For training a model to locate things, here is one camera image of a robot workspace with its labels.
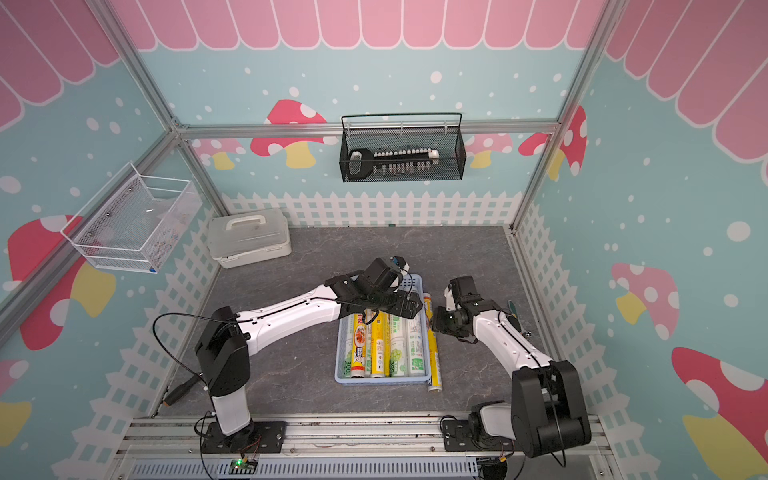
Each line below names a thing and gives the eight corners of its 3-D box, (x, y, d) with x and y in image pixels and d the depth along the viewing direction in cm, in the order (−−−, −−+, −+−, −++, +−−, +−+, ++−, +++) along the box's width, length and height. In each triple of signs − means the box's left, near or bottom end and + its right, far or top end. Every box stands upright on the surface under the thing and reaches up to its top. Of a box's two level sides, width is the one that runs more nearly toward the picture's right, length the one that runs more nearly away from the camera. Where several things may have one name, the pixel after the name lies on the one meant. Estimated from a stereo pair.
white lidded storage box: (211, 271, 110) (192, 248, 99) (231, 229, 123) (216, 204, 113) (285, 271, 110) (274, 248, 99) (297, 229, 123) (288, 204, 113)
